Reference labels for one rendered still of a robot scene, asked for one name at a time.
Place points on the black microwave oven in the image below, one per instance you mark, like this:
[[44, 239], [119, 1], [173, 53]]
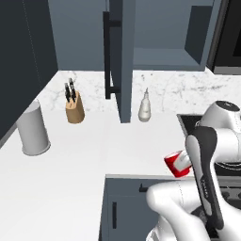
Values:
[[227, 34]]

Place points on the white bottle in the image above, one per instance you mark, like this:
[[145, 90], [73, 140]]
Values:
[[144, 108]]

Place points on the blue-grey wall cabinet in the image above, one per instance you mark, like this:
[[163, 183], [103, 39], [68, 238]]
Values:
[[163, 34]]

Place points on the grey cylinder canister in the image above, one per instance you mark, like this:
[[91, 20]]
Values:
[[32, 131]]

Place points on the black hob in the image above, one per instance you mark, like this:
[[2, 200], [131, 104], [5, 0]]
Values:
[[189, 124]]

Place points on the dark tall cabinet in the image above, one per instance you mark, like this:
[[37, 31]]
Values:
[[22, 59]]

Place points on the wooden knife block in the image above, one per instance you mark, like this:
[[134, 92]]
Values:
[[75, 109]]

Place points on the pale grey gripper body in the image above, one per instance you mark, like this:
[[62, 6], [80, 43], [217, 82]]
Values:
[[184, 159]]

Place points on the blue-grey base cabinet door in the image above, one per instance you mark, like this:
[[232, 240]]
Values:
[[131, 219]]

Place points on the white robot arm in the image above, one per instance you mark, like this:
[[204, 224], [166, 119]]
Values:
[[226, 138]]

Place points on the red cup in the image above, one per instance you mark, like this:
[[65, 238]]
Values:
[[172, 163]]

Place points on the blue-grey drawer front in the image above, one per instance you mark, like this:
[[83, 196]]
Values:
[[125, 186]]

